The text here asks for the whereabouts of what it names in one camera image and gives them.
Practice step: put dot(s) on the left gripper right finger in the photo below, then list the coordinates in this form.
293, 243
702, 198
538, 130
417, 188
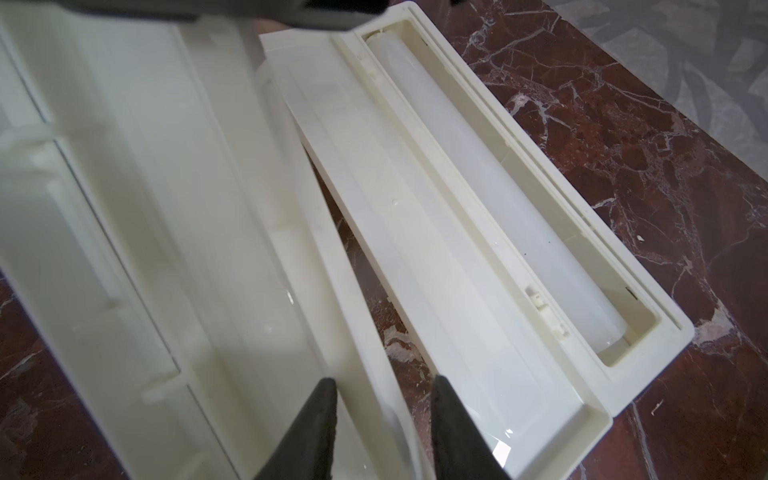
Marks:
459, 451

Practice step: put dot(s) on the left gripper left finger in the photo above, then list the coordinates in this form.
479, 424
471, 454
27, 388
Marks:
306, 451

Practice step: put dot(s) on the white wrap dispenser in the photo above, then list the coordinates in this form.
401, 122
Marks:
540, 395

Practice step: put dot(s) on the plastic wrap roll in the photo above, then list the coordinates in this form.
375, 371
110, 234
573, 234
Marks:
595, 317

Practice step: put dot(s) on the dispenser detached lid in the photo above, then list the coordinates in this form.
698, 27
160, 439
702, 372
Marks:
164, 228

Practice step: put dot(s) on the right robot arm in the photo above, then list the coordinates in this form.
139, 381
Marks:
327, 15

